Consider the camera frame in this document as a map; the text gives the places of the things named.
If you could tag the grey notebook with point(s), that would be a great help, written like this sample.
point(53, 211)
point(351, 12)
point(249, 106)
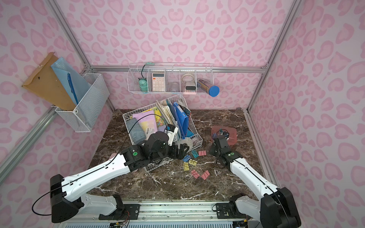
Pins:
point(135, 131)

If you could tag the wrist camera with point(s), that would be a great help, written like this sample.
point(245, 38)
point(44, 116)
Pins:
point(223, 132)
point(171, 131)

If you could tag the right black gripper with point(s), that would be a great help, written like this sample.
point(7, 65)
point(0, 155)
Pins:
point(218, 141)

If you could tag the blue capped pencil tube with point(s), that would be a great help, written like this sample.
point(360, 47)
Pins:
point(209, 88)

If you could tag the pink storage box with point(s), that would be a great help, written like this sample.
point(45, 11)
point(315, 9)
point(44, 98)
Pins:
point(233, 133)

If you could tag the white wire desk basket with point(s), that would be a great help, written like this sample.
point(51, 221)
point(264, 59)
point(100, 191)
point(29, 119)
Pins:
point(192, 132)

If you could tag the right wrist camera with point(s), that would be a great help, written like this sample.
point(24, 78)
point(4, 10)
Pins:
point(223, 132)

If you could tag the yellow binder clip lower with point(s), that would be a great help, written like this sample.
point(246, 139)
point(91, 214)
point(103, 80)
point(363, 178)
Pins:
point(186, 166)

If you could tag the brown paper envelope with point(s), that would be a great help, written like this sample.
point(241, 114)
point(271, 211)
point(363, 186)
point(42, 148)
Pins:
point(44, 83)

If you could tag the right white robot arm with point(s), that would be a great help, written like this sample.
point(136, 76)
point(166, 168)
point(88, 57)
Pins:
point(274, 207)

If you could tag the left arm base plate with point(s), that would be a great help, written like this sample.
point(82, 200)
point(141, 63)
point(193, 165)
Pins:
point(130, 211)

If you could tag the light blue folder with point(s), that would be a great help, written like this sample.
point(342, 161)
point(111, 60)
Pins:
point(74, 84)

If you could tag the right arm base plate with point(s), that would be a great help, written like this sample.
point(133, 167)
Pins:
point(227, 211)

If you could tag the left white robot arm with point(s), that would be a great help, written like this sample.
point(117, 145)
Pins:
point(69, 195)

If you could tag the pink calculator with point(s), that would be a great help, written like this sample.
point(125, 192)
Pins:
point(158, 82)

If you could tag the pink box lid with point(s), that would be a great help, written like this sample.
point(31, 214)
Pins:
point(114, 156)

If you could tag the white mesh wall file holder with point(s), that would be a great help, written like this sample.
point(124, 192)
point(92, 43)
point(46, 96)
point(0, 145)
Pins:
point(83, 118)

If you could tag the floral colourful book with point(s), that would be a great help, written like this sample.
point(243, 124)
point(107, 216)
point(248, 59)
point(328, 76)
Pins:
point(158, 116)

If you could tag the small pink grey device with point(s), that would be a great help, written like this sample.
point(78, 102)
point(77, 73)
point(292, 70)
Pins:
point(189, 88)

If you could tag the tape roll on shelf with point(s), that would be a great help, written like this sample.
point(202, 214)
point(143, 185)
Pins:
point(188, 78)

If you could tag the blue binder clip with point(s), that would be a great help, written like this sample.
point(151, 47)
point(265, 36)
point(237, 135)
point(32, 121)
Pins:
point(187, 158)

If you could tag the pink binder clip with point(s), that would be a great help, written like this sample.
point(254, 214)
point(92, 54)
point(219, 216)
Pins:
point(205, 175)
point(195, 174)
point(202, 153)

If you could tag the purple paper pad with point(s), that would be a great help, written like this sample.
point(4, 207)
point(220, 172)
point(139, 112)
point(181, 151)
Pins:
point(147, 121)

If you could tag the blue file folder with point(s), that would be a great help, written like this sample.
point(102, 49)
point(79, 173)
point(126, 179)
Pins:
point(182, 120)

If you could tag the yellow binder clip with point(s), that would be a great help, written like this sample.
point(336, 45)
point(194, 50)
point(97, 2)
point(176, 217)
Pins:
point(186, 166)
point(192, 162)

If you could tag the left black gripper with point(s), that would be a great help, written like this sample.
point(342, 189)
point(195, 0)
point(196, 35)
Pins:
point(180, 151)

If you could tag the blue pen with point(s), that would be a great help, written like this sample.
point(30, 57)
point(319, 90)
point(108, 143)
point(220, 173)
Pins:
point(69, 79)

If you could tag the teal binder clip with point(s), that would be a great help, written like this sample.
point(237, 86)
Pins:
point(195, 154)

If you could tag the large white tape roll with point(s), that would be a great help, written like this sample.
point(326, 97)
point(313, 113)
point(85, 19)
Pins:
point(185, 142)

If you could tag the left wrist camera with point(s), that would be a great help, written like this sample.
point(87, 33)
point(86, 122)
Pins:
point(171, 131)

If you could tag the white wire wall shelf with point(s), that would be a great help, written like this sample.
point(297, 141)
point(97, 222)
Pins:
point(173, 73)

